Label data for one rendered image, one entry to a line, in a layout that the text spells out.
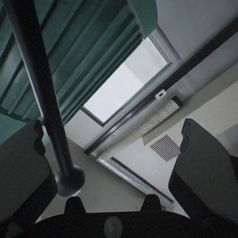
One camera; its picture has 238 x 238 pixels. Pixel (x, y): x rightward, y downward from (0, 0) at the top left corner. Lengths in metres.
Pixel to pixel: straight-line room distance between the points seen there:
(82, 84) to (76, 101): 0.03
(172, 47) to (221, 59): 0.61
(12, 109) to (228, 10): 1.92
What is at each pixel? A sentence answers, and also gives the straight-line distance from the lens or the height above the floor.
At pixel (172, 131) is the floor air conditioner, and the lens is 1.66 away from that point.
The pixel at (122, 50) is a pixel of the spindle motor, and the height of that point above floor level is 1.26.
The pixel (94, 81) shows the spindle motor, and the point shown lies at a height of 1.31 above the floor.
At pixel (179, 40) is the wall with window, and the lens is 1.70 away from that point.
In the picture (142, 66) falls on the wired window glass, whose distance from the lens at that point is 1.66.
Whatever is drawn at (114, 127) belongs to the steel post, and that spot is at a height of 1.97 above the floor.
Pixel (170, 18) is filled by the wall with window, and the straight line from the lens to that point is 1.68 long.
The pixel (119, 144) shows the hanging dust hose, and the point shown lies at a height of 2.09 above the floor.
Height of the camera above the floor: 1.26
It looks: 20 degrees up
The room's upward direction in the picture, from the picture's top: 131 degrees counter-clockwise
